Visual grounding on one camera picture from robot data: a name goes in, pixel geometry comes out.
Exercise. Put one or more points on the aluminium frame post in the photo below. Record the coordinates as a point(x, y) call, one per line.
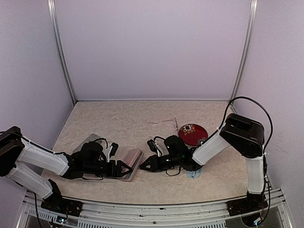
point(60, 51)
point(246, 47)

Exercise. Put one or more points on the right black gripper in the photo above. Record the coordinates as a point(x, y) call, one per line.
point(154, 166)

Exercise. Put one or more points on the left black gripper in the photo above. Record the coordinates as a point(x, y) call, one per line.
point(118, 169)

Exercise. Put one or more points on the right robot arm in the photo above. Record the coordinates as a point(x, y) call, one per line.
point(238, 134)

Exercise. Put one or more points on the pink glasses case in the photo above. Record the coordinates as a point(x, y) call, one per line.
point(133, 159)

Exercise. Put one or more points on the grey glasses case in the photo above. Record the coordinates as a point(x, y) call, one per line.
point(92, 138)

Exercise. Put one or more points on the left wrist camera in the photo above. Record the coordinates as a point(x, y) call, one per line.
point(111, 151)

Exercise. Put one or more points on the front aluminium rail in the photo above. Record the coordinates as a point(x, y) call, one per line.
point(94, 214)

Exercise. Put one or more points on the right aluminium frame post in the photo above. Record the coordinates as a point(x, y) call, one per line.
point(246, 47)

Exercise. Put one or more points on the left aluminium frame post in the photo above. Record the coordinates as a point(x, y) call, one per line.
point(60, 51)

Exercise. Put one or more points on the small blue cleaning cloth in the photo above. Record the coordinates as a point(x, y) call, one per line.
point(194, 174)

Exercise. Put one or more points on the red floral plate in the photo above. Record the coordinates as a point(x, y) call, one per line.
point(193, 134)

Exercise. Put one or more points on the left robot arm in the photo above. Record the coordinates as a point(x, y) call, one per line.
point(16, 151)

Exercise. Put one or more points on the clear pink glasses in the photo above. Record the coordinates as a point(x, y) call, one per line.
point(168, 126)

